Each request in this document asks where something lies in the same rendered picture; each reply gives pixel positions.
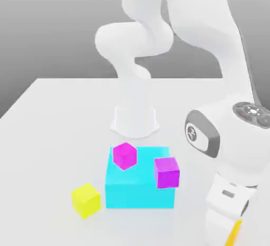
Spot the large cyan box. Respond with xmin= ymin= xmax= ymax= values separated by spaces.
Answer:
xmin=104 ymin=145 xmax=176 ymax=209

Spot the small purple cube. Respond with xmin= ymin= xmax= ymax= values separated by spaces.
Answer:
xmin=153 ymin=156 xmax=180 ymax=190

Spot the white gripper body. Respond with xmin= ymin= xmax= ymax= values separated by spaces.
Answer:
xmin=204 ymin=206 xmax=242 ymax=246

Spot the small yellow cube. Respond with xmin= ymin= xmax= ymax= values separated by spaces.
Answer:
xmin=71 ymin=182 xmax=102 ymax=220

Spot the small magenta cube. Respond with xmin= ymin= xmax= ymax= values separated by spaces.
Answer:
xmin=112 ymin=141 xmax=138 ymax=171

